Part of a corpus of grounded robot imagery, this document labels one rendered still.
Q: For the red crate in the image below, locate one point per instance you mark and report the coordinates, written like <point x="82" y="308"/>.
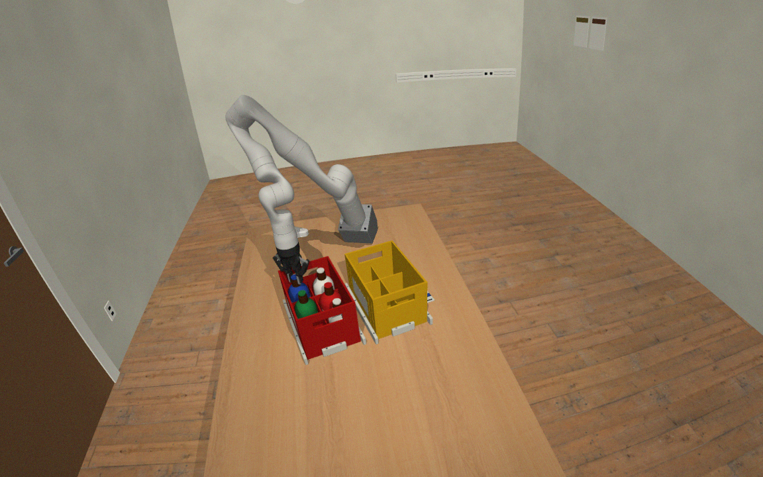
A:
<point x="315" y="330"/>

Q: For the white bottle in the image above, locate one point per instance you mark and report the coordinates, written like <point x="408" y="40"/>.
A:
<point x="318" y="284"/>

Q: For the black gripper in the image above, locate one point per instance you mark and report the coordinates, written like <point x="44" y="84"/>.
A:
<point x="295" y="261"/>

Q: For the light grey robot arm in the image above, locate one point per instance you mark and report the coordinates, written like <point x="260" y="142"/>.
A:
<point x="339" y="182"/>

